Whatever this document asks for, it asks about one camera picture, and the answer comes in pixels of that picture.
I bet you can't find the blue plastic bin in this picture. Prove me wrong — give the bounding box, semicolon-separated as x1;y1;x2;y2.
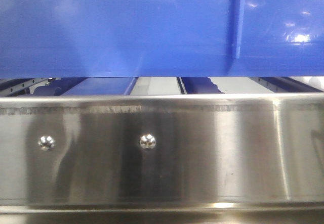
1;0;323;78

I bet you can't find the blue conveyor belt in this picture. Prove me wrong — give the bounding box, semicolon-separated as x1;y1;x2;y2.
32;77;222;96

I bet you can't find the right round-head screw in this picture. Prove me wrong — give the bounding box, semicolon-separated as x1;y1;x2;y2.
139;134;156;149

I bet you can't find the round-head screw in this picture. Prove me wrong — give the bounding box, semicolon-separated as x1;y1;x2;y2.
38;136;55;151
139;134;156;149

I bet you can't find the left round-head screw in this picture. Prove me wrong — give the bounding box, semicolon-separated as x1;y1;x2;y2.
38;136;55;151

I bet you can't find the stainless steel conveyor side rail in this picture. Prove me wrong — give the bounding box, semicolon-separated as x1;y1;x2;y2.
1;93;323;223

